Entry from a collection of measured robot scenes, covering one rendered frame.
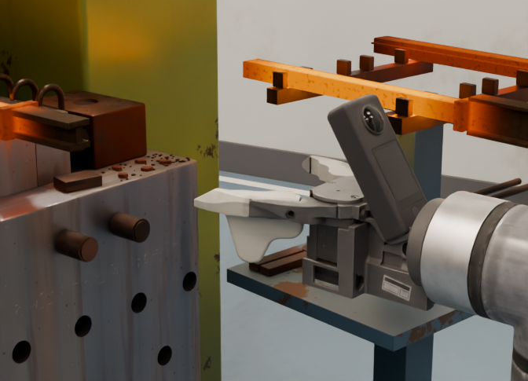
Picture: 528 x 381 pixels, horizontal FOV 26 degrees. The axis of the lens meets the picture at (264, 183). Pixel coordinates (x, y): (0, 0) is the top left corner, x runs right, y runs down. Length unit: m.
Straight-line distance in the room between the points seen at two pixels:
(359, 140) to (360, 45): 3.28
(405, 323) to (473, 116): 0.27
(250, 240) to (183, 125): 0.70
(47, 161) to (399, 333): 0.46
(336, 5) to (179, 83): 2.61
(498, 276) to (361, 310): 0.61
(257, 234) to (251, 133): 3.53
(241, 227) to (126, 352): 0.44
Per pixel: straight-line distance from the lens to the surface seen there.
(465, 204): 0.87
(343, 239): 0.92
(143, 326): 1.36
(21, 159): 1.26
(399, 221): 0.90
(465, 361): 2.99
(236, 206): 0.93
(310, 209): 0.91
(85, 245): 1.21
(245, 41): 4.40
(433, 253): 0.86
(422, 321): 1.41
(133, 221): 1.26
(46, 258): 1.23
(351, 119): 0.90
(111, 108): 1.35
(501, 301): 0.84
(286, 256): 1.57
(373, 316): 1.41
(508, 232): 0.84
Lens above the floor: 1.29
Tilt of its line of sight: 17 degrees down
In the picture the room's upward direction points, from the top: straight up
